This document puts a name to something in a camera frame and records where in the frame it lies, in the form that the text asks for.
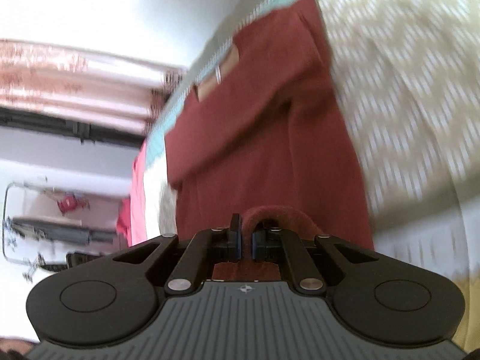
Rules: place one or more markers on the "pink red cloth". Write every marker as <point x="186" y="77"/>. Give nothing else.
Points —
<point x="131" y="223"/>

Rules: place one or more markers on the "wall mirror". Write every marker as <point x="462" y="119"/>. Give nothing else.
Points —
<point x="42" y="225"/>

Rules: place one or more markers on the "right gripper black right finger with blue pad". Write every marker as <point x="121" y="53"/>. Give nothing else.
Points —
<point x="309" y="266"/>

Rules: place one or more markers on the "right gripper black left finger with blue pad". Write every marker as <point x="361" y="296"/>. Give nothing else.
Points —
<point x="179" y="266"/>

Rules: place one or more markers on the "patterned yellow beige bedsheet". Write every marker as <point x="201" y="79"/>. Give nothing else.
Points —
<point x="406" y="74"/>

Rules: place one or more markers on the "dark window frame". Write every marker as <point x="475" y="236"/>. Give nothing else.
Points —
<point x="38" y="123"/>

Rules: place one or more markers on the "pink lace curtain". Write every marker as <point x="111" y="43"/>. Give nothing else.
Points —
<point x="110" y="91"/>

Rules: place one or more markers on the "maroon red sweater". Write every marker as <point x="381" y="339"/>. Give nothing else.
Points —
<point x="269" y="142"/>

